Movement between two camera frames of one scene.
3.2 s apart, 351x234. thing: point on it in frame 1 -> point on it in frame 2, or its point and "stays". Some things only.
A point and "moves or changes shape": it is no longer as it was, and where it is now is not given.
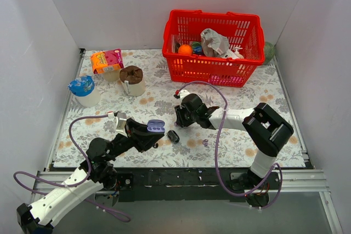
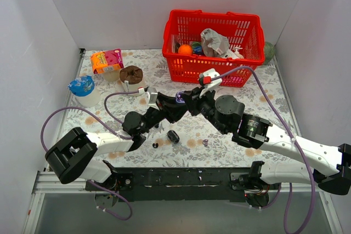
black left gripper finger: x=135 y=126 -> x=165 y=102
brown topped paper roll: x=132 y=80 stays
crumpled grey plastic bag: x=213 y=44 stays
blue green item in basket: x=197 y=47 stays
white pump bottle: x=238 y=55 stays
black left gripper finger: x=144 y=141 -> x=175 y=111
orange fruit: x=185 y=50 stays
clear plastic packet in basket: x=176 y=40 stays
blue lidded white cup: x=83 y=87 stays
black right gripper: x=181 y=116 -> x=196 y=102
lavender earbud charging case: x=156 y=125 moves or changes shape
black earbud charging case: x=173 y=136 stays
